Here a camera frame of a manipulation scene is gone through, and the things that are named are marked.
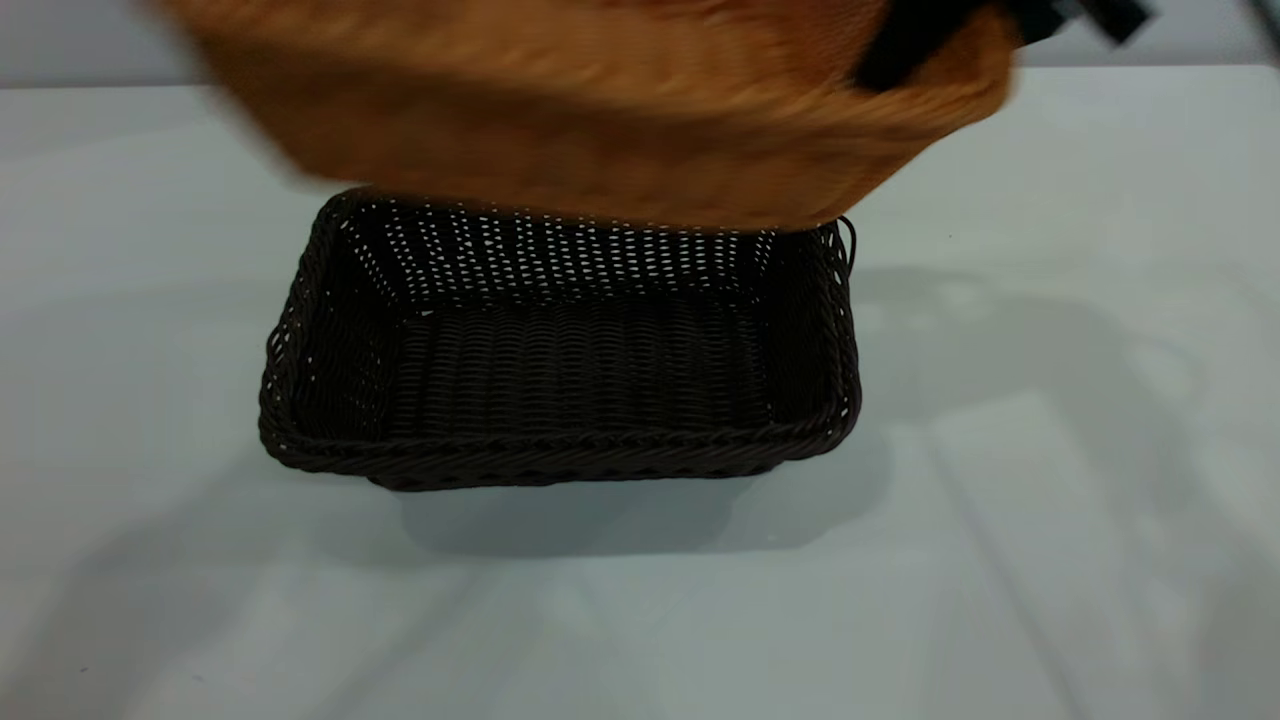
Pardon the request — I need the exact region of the black woven wicker basket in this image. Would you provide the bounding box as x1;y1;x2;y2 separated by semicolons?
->
258;188;864;494

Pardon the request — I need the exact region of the orange woven wicker basket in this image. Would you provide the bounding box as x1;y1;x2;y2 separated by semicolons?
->
148;0;1023;234

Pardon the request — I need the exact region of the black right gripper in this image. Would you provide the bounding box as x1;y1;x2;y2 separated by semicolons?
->
856;0;1153;91

